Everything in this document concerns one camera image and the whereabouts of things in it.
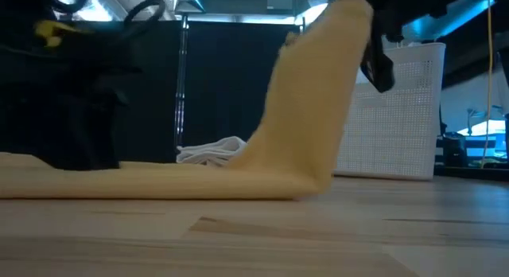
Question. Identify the black desktop device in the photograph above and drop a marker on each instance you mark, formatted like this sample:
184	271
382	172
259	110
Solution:
455	149

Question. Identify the white striped towel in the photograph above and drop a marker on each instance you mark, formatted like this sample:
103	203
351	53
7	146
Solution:
212	151

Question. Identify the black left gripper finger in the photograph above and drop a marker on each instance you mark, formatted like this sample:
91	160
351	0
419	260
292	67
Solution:
79	137

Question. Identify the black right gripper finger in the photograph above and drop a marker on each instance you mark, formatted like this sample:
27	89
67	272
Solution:
379	66

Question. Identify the yellow tag on left gripper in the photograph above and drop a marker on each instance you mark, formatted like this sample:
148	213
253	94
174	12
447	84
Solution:
49	31

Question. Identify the black room divider screen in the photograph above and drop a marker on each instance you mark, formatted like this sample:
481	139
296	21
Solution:
222	86

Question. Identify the plain tan towel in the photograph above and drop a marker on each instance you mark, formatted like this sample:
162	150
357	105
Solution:
278	149

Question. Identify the white perforated plastic basket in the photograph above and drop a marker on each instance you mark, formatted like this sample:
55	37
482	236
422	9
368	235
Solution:
397	129

